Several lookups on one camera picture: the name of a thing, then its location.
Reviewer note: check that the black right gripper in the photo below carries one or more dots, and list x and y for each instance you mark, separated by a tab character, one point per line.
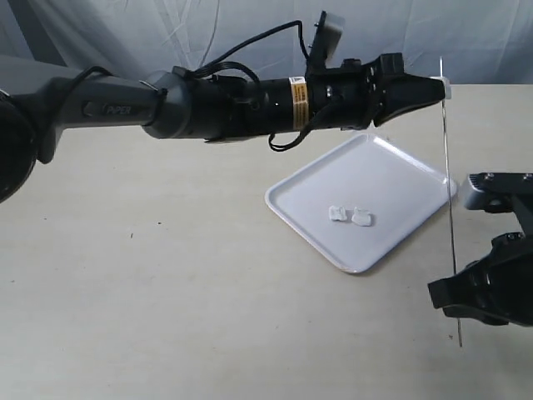
498	293

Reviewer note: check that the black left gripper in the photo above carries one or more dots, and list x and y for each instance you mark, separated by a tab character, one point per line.
352	95

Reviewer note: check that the white marshmallow piece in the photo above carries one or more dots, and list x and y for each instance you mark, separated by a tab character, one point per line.
361	217
337	213
446	84

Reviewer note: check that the thin metal skewer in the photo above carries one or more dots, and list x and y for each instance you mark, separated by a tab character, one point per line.
449	195

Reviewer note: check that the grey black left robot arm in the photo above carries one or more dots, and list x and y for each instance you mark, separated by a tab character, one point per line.
224	103

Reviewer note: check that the grey fabric backdrop curtain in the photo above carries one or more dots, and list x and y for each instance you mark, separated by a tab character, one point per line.
480	41

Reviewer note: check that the white plastic tray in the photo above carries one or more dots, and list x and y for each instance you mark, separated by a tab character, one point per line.
367	172

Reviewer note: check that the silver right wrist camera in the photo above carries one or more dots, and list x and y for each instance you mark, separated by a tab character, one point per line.
495	192

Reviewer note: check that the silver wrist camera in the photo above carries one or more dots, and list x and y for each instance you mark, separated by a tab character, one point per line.
495	192
329	29

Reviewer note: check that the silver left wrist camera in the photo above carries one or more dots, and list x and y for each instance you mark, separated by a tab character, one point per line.
329	29

